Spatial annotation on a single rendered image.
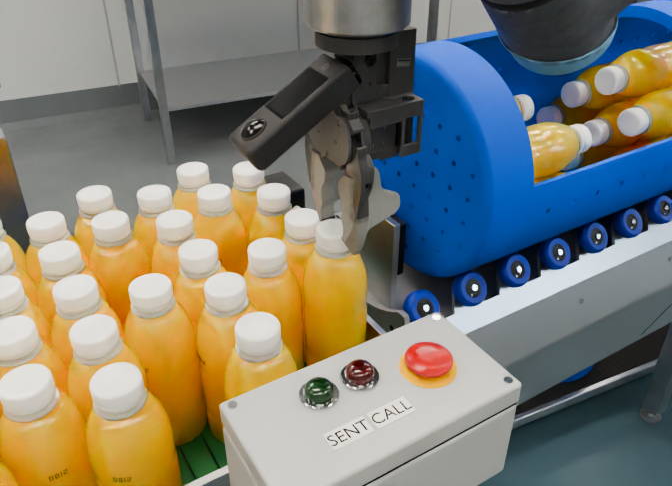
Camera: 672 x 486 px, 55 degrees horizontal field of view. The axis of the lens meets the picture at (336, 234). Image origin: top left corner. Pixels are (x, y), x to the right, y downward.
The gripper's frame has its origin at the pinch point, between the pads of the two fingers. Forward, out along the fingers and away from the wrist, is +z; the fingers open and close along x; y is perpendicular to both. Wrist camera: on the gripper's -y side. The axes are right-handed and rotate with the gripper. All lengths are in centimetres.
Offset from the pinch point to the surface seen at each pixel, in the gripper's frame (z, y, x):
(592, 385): 96, 98, 26
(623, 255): 18, 47, -2
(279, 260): 2.1, -5.7, 1.6
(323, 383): -1.0, -11.9, -17.8
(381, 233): 7.3, 10.7, 7.0
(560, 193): 1.0, 27.1, -4.7
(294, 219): 1.5, -1.1, 6.8
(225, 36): 74, 121, 329
